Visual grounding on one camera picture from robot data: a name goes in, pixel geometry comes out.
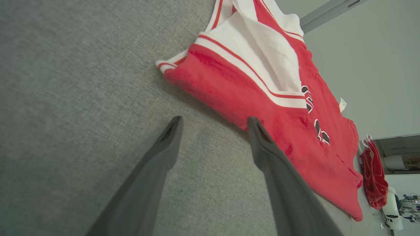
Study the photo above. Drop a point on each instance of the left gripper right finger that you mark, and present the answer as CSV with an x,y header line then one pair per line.
x,y
288,196

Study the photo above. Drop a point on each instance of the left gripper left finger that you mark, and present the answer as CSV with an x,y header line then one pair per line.
x,y
144,190

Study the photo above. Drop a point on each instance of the red shorts white side stripe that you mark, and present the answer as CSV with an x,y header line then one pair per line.
x,y
374,177

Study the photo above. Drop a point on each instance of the red jersey black white lettering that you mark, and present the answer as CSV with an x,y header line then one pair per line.
x,y
249,98

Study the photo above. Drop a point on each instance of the grey partition post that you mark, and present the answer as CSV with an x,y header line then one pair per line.
x,y
328,13

